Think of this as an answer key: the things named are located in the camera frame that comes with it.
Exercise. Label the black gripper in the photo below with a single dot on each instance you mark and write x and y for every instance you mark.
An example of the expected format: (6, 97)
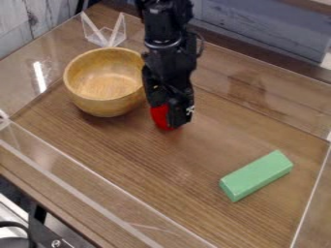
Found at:
(169, 62)

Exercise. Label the red plush strawberry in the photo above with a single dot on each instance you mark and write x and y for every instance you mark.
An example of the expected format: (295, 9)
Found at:
(158, 117)

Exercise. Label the wooden bowl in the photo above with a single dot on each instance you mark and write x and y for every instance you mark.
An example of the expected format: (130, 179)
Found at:
(102, 79)

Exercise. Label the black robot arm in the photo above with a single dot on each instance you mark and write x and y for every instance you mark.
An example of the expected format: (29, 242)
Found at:
(165, 18)

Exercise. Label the green rectangular block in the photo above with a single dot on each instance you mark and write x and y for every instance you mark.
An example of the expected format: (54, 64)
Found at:
(248, 179)

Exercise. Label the clear acrylic corner bracket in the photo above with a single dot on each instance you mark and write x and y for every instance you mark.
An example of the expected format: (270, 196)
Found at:
(104, 37)

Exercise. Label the clear acrylic tray wall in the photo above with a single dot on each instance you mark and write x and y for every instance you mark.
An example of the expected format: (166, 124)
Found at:
(112, 218)

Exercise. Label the black table leg bracket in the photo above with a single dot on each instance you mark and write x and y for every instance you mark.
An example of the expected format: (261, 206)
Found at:
(50, 233)

